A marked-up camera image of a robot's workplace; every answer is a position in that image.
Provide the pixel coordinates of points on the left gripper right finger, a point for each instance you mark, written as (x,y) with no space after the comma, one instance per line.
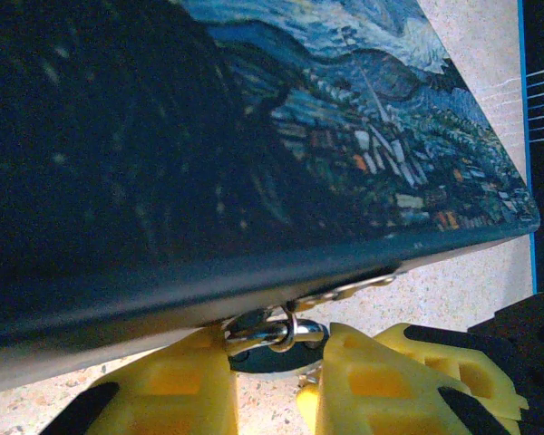
(372,389)

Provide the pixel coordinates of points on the starry night printed box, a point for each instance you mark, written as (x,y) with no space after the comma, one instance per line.
(118,158)

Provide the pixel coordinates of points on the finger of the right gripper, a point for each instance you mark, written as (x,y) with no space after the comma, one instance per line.
(307,412)
(489,385)

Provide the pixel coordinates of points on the small metal key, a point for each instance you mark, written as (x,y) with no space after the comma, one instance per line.
(309,377)

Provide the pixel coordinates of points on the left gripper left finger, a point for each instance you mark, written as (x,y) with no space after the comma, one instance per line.
(172,394)

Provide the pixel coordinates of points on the blue table edge strip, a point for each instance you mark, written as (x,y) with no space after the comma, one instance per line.
(526,136)

